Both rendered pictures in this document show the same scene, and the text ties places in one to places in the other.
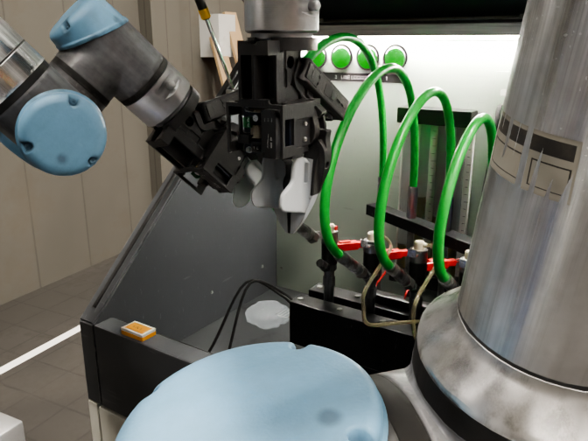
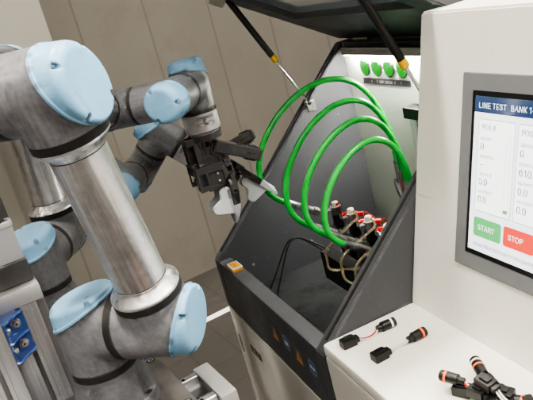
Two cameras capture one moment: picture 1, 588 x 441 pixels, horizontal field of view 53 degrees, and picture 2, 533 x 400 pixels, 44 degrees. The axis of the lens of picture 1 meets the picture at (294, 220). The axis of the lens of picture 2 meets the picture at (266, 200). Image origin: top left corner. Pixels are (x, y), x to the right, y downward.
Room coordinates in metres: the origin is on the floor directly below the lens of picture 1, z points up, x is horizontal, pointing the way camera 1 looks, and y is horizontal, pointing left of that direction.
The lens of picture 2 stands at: (-0.40, -0.89, 1.69)
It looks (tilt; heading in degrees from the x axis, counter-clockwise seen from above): 18 degrees down; 37
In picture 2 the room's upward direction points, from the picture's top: 15 degrees counter-clockwise
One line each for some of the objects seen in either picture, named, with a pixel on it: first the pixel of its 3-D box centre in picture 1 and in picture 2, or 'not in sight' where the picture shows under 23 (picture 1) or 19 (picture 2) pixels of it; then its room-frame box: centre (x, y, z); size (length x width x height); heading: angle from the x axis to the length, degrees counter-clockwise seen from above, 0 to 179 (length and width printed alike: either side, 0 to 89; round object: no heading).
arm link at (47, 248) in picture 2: not in sight; (37, 255); (0.45, 0.46, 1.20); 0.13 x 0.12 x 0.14; 25
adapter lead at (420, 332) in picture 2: not in sight; (399, 344); (0.56, -0.37, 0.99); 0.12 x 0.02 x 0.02; 149
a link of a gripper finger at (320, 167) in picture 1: (308, 154); (230, 185); (0.63, -0.02, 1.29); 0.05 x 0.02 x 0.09; 56
